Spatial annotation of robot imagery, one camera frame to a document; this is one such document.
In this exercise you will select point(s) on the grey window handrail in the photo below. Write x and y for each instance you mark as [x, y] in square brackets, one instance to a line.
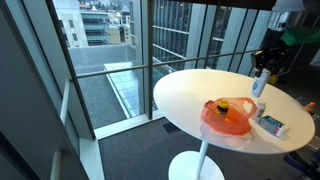
[113, 70]

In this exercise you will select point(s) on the green cloth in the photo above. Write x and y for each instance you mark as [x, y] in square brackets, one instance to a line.
[300, 36]

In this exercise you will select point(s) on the orange plastic bag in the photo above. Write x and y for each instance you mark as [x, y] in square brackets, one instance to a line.
[233, 125]

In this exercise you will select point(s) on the yellow floor object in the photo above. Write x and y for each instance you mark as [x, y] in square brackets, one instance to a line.
[274, 80]

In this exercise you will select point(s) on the dark floor vent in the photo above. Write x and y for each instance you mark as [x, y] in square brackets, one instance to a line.
[170, 127]

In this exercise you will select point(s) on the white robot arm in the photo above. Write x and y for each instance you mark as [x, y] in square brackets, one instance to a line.
[283, 15]

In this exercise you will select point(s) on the dark blue black stand equipment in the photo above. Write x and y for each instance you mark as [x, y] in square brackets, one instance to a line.
[305, 165]

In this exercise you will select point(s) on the yellow-lid dark bottle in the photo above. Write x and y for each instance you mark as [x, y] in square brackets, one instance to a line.
[222, 107]

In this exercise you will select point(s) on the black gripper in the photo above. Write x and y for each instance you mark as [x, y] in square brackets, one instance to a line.
[271, 56]

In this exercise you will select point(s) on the orange bottle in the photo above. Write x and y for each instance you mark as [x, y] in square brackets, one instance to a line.
[310, 108]

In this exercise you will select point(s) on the white table pedestal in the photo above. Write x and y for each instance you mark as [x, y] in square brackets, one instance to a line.
[195, 166]

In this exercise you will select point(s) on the white bottle with blue label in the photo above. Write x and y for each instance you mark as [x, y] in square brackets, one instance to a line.
[259, 85]

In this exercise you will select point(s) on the blue and white box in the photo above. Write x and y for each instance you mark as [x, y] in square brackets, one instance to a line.
[270, 124]

